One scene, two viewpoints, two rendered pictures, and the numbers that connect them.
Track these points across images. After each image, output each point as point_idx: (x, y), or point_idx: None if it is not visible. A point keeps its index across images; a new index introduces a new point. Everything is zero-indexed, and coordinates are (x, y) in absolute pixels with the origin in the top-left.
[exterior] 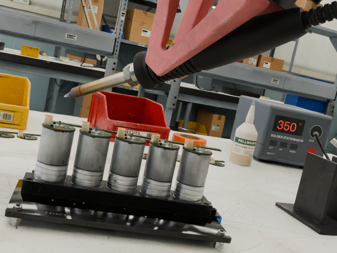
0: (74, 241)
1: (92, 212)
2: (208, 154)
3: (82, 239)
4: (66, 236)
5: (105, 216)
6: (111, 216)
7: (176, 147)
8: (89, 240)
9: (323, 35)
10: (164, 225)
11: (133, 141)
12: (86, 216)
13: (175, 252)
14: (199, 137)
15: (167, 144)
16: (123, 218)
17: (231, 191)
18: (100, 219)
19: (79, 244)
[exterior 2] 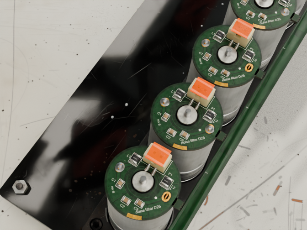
0: (127, 1)
1: (164, 33)
2: (104, 180)
3: (130, 14)
4: (143, 0)
5: (147, 42)
6: (142, 50)
7: (159, 124)
8: (123, 19)
9: None
10: (87, 111)
11: (199, 40)
12: (154, 16)
13: (44, 110)
14: None
15: (166, 101)
16: (132, 65)
17: None
18: (137, 28)
19: (117, 2)
